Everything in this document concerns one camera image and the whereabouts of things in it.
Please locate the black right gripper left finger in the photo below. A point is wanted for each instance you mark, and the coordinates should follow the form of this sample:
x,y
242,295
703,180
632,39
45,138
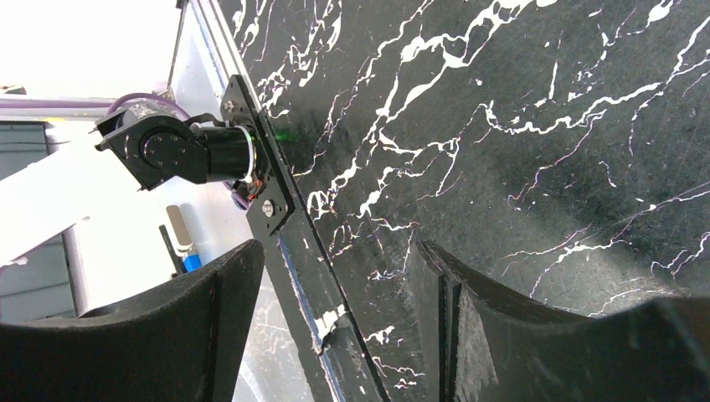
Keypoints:
x,y
183,340

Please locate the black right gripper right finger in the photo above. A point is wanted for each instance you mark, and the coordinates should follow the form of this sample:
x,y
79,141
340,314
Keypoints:
x,y
491,343

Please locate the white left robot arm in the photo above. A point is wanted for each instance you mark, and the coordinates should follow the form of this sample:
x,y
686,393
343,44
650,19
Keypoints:
x,y
94,175

